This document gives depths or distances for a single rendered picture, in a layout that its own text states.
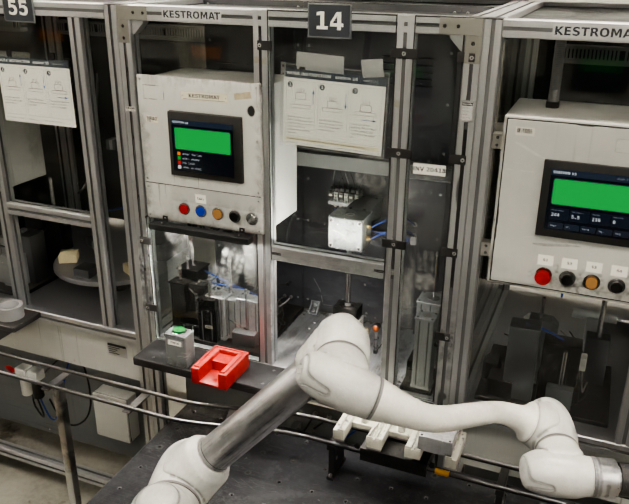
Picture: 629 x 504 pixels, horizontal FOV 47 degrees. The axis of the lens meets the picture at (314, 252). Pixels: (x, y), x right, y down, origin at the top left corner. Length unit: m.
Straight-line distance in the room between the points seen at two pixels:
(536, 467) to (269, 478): 0.90
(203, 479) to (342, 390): 0.55
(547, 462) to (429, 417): 0.29
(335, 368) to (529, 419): 0.52
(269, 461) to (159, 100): 1.18
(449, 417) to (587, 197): 0.65
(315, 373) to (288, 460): 0.83
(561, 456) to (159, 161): 1.43
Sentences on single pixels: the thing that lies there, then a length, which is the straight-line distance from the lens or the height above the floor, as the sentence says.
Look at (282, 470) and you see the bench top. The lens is 2.35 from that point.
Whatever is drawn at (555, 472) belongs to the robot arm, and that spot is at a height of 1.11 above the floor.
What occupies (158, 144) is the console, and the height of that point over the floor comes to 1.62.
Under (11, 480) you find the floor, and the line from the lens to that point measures 3.61.
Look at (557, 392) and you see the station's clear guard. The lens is 2.20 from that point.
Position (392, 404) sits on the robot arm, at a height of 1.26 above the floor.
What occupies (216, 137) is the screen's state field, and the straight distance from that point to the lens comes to 2.17.
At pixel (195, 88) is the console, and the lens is 2.20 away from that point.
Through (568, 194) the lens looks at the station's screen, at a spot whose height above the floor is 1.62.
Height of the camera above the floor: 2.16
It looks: 22 degrees down
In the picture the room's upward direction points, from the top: 1 degrees clockwise
